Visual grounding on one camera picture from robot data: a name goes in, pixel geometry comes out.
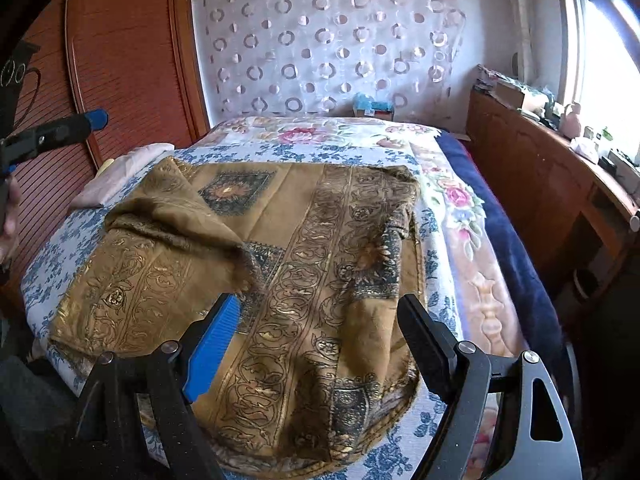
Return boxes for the bright window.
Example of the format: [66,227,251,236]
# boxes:
[560,0,640,161]

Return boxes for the brown wooden sideboard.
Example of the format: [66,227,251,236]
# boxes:
[467,87,640,311]

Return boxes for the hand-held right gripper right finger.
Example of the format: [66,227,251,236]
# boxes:
[396,293,584,480]

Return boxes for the pink figurine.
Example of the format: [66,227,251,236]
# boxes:
[560,102,583,136]

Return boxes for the blue floral white sheet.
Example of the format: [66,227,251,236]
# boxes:
[20,140,466,480]

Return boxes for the wooden headboard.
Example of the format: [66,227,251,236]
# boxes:
[0,0,211,311]

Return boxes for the dark cloth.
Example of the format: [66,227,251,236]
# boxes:
[0,350,86,480]

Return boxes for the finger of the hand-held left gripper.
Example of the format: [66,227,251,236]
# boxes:
[0,108,110,166]

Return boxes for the dark blue blanket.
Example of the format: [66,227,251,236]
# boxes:
[437,130,576,391]

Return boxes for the brown paisley shirt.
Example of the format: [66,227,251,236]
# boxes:
[47,156,428,466]

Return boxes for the pale pink pillow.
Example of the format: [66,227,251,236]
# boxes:
[70,142,176,208]

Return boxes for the turquoise box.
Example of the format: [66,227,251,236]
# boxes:
[352,92,396,120]

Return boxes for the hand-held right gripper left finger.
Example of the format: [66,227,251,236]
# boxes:
[70,293,244,480]

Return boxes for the person's left hand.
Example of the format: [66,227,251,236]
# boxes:
[0,179,22,267]

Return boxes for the white circle-patterned curtain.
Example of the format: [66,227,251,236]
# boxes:
[192,0,506,121]

